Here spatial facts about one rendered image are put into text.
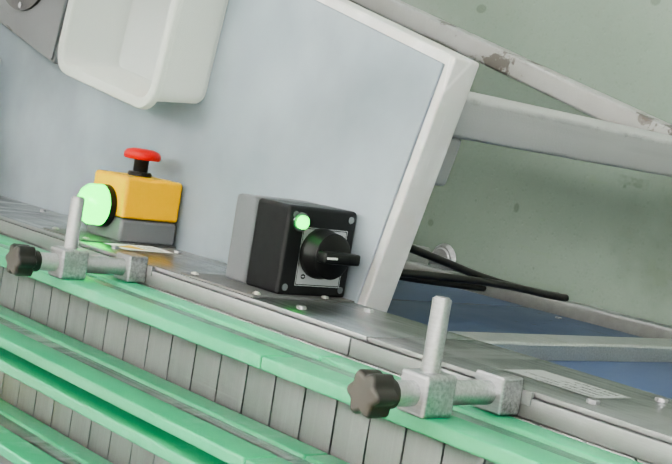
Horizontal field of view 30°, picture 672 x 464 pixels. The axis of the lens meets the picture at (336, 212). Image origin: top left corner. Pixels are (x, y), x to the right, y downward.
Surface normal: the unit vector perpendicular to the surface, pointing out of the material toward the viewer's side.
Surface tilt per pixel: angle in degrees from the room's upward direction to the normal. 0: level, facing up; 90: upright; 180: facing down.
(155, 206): 90
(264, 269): 0
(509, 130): 90
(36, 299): 0
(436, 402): 90
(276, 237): 0
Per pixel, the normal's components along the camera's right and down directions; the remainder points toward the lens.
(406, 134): -0.75, -0.08
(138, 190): 0.64, 0.14
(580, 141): 0.58, 0.40
